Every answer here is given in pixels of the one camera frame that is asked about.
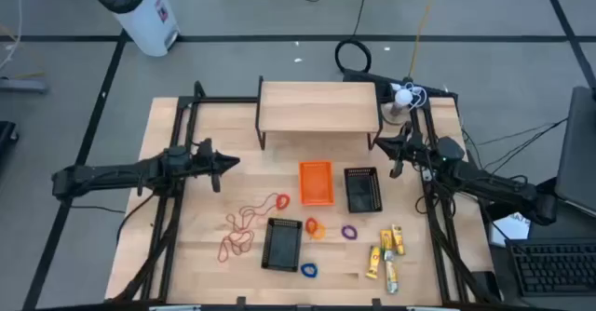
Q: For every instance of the black keyboard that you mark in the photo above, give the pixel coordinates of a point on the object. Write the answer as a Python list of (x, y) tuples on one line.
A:
[(554, 266)]

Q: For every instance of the dark grey monitor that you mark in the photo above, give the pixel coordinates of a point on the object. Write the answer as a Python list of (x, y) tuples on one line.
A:
[(577, 152)]

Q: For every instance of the white printed paper sheet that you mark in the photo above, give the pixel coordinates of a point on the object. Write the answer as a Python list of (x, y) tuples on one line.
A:
[(517, 229)]

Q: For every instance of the black floor object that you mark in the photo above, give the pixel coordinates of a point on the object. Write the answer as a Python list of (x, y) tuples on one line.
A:
[(5, 136)]

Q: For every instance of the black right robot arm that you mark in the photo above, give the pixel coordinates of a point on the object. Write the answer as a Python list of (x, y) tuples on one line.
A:
[(493, 185)]

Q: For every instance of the black table clamp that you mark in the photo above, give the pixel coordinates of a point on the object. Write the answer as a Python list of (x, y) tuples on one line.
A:
[(241, 304), (376, 305)]

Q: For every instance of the black slotted plastic basket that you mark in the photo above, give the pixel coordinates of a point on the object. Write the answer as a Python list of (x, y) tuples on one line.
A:
[(281, 246), (363, 192)]

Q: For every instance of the white globe desk lamp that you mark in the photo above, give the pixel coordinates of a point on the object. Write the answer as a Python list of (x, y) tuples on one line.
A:
[(403, 98)]

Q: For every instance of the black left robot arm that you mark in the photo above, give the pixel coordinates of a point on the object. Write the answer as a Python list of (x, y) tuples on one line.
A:
[(116, 175)]

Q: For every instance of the grey floor plate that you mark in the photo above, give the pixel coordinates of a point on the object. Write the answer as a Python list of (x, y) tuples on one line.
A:
[(23, 85)]

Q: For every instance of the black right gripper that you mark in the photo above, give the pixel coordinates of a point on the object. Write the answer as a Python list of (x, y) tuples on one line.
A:
[(407, 148)]

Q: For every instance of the silver bracket bar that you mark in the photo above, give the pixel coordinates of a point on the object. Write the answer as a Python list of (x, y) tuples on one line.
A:
[(174, 308), (426, 308)]

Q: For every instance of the black flat device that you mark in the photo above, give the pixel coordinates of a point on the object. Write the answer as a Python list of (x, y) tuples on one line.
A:
[(486, 285)]

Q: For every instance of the orange slotted plastic basket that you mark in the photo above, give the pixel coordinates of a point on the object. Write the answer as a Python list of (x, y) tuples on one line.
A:
[(316, 185)]

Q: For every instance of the black side desk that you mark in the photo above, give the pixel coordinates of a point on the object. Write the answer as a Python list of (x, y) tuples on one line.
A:
[(512, 301)]

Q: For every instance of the silver mounting plate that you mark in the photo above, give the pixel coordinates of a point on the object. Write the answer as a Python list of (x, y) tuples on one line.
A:
[(427, 175)]

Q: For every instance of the wooden shelf riser black frame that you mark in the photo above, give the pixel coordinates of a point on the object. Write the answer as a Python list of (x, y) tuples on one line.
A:
[(316, 108)]

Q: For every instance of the white trash bin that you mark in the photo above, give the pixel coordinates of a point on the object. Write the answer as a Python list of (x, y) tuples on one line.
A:
[(139, 17)]

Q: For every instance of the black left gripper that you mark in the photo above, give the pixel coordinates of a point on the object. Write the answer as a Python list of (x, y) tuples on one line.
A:
[(205, 162)]

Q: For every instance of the black power strip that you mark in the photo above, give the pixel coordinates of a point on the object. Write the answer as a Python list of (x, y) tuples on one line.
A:
[(368, 79)]

